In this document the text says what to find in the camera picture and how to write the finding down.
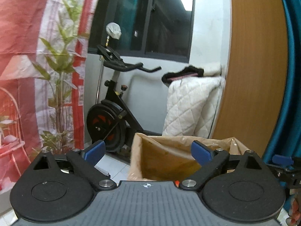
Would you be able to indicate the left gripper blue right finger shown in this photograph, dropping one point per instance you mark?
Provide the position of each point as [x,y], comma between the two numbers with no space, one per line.
[213,163]

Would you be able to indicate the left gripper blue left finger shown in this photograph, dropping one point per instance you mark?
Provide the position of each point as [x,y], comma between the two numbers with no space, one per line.
[84,162]

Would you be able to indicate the person right hand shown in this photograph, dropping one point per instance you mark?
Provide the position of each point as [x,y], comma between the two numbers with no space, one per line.
[294,213]

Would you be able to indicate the checked bunny tablecloth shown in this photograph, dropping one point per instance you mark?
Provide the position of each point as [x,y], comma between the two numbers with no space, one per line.
[117,169]

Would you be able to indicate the black exercise bike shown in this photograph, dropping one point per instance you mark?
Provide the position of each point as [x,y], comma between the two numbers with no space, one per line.
[110,119]

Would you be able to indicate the cardboard box with plastic liner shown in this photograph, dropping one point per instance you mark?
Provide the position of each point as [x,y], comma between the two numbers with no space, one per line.
[164,158]

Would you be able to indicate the white quilted blanket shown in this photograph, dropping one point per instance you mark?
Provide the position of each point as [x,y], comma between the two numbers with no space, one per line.
[192,104]

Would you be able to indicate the wooden headboard panel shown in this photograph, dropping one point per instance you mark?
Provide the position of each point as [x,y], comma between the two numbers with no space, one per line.
[256,76]

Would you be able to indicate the black pink garment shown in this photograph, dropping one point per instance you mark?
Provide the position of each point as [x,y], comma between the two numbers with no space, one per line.
[188,71]

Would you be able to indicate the red printed backdrop cloth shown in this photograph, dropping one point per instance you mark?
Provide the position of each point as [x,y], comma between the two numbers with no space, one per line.
[44,46]

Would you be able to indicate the dark window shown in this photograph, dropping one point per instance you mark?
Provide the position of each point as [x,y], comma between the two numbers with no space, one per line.
[160,29]

